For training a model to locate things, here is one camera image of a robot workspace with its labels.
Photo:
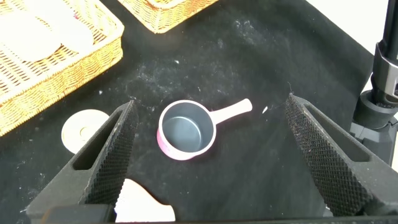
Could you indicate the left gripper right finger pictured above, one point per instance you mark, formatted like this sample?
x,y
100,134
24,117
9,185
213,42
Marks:
x,y
329,174

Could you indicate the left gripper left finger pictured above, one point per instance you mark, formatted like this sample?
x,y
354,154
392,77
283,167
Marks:
x,y
105,168

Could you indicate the pink lotion bottle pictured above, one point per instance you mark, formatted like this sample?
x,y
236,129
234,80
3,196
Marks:
x,y
140,205

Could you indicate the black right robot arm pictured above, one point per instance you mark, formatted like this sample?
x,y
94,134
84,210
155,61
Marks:
x,y
376,112

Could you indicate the small tin can green label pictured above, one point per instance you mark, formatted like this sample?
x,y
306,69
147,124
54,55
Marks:
x,y
79,130

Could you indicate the pink saucepan with dark inside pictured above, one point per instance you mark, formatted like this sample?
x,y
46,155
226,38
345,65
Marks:
x,y
186,130

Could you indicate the small white bottle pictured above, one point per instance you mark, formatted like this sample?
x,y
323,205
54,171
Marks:
x,y
71,34

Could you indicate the white soap bar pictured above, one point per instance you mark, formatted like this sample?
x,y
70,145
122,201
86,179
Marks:
x,y
28,40

